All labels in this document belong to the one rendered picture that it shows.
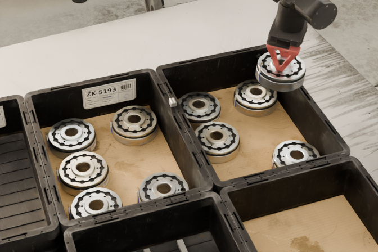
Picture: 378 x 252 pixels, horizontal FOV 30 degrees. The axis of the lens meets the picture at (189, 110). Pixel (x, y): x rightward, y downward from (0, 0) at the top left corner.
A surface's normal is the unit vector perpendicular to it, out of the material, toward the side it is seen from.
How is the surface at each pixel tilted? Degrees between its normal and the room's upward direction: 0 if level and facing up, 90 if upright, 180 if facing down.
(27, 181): 0
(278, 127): 0
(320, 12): 91
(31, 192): 0
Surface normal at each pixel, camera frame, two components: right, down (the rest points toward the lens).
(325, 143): -0.94, 0.21
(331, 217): 0.02, -0.75
